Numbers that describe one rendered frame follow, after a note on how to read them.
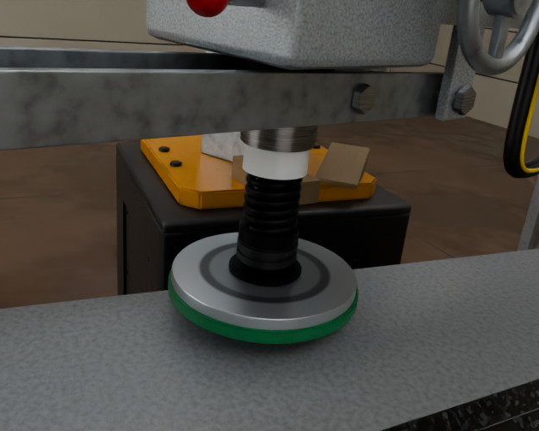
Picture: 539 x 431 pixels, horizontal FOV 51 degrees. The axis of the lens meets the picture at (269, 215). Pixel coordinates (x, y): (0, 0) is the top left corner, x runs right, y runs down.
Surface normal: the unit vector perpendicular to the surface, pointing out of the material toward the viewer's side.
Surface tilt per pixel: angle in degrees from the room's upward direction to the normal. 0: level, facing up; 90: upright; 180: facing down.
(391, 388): 0
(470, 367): 0
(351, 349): 0
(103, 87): 90
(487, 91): 90
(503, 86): 90
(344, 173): 11
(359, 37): 90
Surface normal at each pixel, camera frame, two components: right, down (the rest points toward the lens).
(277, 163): 0.04, 0.37
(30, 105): 0.66, 0.33
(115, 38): 0.44, 0.37
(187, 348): 0.09, -0.92
